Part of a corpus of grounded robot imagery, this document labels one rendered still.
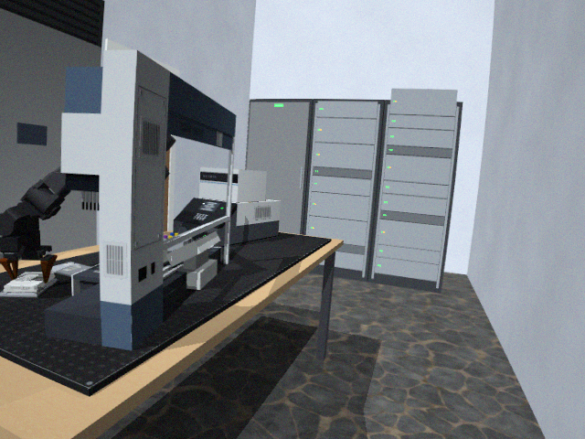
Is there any white well plate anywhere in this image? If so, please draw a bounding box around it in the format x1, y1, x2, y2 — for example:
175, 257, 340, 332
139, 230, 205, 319
4, 272, 55, 292

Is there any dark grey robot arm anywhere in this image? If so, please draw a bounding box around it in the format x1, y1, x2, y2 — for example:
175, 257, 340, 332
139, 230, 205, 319
0, 166, 71, 260

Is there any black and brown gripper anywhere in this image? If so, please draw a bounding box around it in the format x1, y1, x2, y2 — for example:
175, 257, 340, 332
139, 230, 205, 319
0, 245, 58, 283

